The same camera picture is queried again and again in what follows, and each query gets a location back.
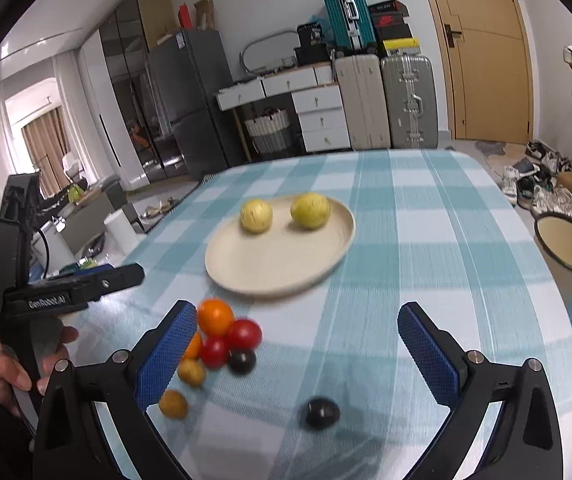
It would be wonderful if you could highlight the plain black box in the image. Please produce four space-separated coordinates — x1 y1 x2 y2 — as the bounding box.
375 26 412 41

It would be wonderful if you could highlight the black cable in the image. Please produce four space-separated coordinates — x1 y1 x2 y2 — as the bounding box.
36 227 50 276

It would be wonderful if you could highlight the dark purple cherry tomato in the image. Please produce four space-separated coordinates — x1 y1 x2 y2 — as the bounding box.
227 349 257 375
305 397 341 430

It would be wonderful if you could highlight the black red shoe box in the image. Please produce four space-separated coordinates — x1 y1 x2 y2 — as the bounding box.
371 14 410 29

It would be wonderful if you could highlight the person's left hand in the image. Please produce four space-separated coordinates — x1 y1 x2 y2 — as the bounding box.
0 326 80 416

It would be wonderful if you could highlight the yellow black box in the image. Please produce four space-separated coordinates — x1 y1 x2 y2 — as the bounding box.
381 37 421 57

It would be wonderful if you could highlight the cream round plate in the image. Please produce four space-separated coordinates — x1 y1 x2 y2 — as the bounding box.
205 195 356 297

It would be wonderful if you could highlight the oval mirror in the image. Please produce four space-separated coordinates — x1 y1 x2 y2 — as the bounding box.
241 30 299 73

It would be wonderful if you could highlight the grey low table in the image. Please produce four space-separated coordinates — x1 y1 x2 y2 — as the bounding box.
61 175 129 256

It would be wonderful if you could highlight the dark glass wardrobe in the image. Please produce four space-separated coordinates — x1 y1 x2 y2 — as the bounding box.
98 0 177 184

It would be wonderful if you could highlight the white wicker basket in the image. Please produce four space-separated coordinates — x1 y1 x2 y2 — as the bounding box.
244 108 293 155

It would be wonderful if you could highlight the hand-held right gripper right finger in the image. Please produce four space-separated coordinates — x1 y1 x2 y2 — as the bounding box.
397 303 564 480

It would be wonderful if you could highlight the teal suitcase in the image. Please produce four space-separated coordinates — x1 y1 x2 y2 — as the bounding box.
319 0 378 52

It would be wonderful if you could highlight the black bag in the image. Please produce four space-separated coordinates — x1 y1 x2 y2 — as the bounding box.
293 24 329 66

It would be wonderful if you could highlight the white desk with drawers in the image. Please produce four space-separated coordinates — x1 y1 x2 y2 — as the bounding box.
216 64 352 161

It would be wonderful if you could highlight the silver suitcase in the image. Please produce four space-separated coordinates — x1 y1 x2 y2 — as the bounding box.
380 52 439 150

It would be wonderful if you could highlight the brown paper bag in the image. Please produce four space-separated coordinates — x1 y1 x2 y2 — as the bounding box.
193 0 215 31

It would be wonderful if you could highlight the beige suitcase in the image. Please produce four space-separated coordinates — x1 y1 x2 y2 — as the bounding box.
334 54 392 151

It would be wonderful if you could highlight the grey refrigerator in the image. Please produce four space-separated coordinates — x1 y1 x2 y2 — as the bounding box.
147 29 234 181

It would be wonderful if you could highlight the red cherry tomato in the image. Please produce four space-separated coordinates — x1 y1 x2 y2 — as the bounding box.
200 336 230 369
227 319 263 352

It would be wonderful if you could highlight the yellow green guava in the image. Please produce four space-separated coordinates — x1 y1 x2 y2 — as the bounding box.
290 193 331 231
239 199 273 234

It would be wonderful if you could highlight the white tall cabinet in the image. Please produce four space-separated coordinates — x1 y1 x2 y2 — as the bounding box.
78 30 139 192

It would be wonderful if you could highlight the black orange shoe box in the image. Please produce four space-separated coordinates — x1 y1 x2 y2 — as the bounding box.
368 1 409 17

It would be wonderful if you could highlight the white paper roll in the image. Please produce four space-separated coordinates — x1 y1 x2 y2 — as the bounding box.
103 210 139 256

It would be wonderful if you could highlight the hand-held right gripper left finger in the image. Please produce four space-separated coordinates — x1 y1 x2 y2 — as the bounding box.
30 300 207 480

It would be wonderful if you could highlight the brown curtain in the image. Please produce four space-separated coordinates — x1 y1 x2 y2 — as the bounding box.
20 107 69 196

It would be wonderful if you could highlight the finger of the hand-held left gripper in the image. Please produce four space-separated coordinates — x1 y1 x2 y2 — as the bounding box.
85 262 146 307

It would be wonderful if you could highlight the brown longan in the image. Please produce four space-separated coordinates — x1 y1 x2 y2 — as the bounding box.
158 390 189 420
177 358 207 387

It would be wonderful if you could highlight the orange tangerine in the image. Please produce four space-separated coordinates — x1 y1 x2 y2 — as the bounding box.
197 299 235 337
182 332 203 361

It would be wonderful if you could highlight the large cardboard box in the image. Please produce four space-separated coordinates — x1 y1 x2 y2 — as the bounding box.
136 0 176 52

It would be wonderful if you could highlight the group of shoes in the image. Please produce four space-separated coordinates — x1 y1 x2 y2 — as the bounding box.
501 40 572 236

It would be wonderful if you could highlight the wooden door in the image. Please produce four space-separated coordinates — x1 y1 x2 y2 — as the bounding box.
416 0 534 143

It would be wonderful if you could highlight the round black-rimmed stool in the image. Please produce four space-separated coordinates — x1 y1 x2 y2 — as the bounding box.
533 212 572 306

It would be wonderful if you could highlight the blue white checked tablecloth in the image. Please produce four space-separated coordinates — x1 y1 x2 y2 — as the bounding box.
56 149 572 480

